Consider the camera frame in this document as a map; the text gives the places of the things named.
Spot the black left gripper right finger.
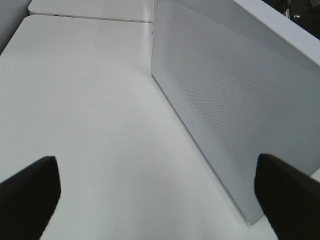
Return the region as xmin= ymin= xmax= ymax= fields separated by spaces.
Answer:
xmin=254 ymin=153 xmax=320 ymax=240

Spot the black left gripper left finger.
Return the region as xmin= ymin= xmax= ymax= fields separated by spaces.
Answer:
xmin=0 ymin=156 xmax=61 ymax=240

